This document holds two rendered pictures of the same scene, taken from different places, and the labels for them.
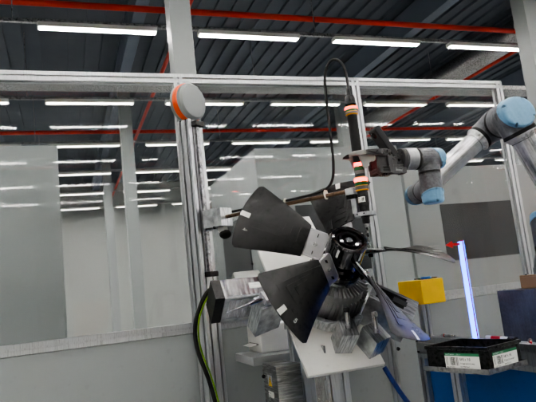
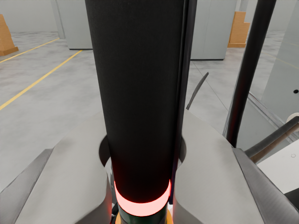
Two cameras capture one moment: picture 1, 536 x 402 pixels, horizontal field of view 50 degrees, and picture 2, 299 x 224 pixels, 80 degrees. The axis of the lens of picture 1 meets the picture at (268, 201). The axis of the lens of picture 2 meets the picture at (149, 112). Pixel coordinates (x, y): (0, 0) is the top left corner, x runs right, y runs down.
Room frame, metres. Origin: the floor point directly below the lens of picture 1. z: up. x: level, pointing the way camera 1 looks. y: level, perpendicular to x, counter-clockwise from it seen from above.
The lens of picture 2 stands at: (1.88, -0.37, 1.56)
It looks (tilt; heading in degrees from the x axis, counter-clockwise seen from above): 32 degrees down; 110
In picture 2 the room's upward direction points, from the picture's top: straight up
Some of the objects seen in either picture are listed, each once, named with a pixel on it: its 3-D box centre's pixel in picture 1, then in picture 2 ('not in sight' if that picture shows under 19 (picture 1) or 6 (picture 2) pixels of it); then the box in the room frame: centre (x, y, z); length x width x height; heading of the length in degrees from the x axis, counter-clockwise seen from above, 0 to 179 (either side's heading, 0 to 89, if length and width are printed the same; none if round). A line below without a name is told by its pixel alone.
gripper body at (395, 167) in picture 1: (387, 161); not in sight; (1.89, -0.41, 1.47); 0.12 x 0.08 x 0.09; 110
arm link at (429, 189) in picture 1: (429, 188); not in sight; (1.96, -0.56, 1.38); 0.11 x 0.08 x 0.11; 7
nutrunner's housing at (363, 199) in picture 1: (357, 154); not in sight; (1.86, -0.31, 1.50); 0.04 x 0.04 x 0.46
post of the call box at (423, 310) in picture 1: (425, 319); not in sight; (2.26, -0.55, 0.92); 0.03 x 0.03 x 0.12; 20
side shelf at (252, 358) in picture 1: (287, 352); not in sight; (2.33, -0.01, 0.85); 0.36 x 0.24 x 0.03; 110
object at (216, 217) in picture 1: (216, 218); not in sight; (2.22, 0.20, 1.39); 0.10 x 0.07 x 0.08; 55
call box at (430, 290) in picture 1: (421, 293); not in sight; (2.26, -0.55, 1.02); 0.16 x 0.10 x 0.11; 20
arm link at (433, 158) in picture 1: (427, 159); not in sight; (1.95, -0.56, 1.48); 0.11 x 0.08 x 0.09; 110
